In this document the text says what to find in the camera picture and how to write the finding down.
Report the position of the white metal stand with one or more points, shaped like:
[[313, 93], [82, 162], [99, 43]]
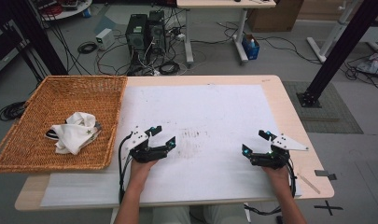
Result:
[[333, 31]]

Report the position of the grey floor mat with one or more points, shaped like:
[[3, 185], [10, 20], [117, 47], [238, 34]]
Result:
[[326, 112]]

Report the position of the wooden desk with white legs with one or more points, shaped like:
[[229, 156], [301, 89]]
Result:
[[224, 3]]

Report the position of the grey tape piece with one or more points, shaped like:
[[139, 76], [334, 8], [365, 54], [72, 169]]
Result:
[[325, 174]]

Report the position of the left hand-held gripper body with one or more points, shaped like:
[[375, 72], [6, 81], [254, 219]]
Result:
[[146, 153]]

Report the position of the white plastic bag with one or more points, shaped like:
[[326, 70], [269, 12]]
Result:
[[375, 67]]

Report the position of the thin wooden stick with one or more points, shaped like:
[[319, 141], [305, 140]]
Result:
[[308, 183]]

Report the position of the light wooden board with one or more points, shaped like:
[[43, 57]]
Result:
[[317, 11]]

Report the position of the wicker basket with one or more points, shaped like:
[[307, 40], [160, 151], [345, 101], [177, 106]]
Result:
[[37, 152]]

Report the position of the white power supply box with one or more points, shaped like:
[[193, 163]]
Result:
[[104, 39]]

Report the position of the person's legs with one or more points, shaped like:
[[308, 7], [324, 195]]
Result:
[[171, 216]]

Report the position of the round white table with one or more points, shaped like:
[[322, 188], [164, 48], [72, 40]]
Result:
[[67, 9]]

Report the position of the small black computer tower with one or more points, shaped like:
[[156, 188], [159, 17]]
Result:
[[157, 29]]

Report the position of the blue bin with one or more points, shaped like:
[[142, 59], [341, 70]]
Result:
[[250, 48]]

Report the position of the white printed t-shirt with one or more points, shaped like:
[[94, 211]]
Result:
[[74, 133]]

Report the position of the large black computer tower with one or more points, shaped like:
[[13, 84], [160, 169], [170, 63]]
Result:
[[136, 34]]

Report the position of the cardboard box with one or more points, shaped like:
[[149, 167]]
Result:
[[275, 15]]

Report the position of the person's right hand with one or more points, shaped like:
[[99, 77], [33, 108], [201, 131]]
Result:
[[280, 177]]

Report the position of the person's left hand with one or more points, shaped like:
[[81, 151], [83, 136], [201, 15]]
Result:
[[140, 172]]

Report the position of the plain black pillar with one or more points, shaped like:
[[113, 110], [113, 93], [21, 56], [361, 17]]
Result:
[[37, 34]]

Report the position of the dark metal shelf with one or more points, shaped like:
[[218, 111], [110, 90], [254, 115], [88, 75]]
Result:
[[3, 53]]

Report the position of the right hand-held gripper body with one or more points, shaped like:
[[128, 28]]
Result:
[[270, 160]]

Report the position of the black pillar with base plate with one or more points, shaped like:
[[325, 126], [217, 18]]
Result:
[[342, 53]]

